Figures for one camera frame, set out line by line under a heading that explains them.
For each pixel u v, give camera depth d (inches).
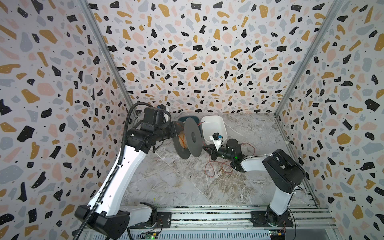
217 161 37.4
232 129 44.7
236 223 28.8
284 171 19.7
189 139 28.0
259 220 28.8
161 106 24.3
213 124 44.7
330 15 29.0
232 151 28.3
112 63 35.4
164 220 28.9
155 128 19.5
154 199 31.6
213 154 31.6
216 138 30.7
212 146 32.1
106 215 14.3
